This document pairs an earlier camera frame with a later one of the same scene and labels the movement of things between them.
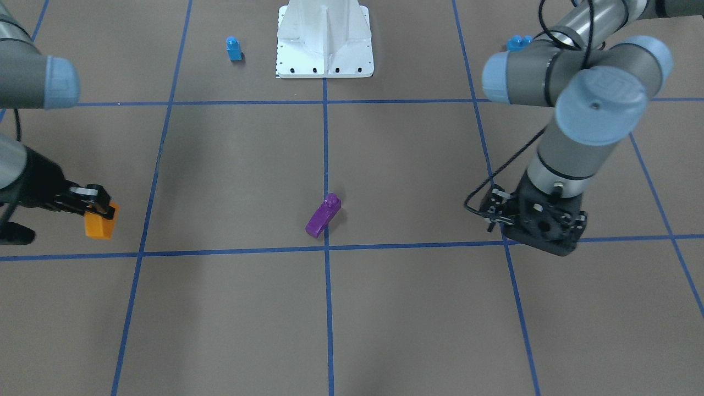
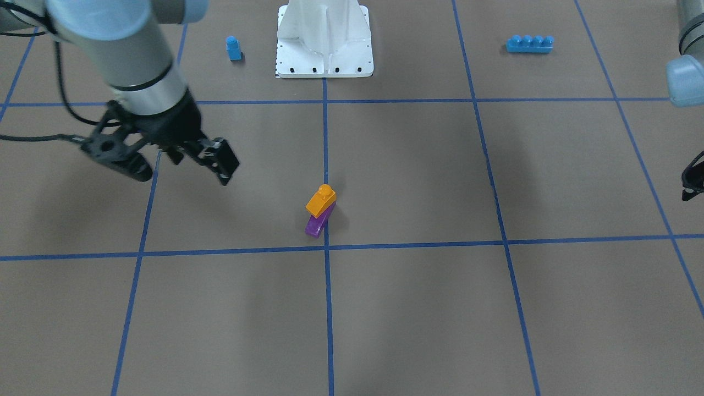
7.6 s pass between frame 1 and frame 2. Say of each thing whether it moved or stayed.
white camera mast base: stayed
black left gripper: moved
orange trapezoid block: moved
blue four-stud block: stayed
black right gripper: moved
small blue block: stayed
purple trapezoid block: stayed
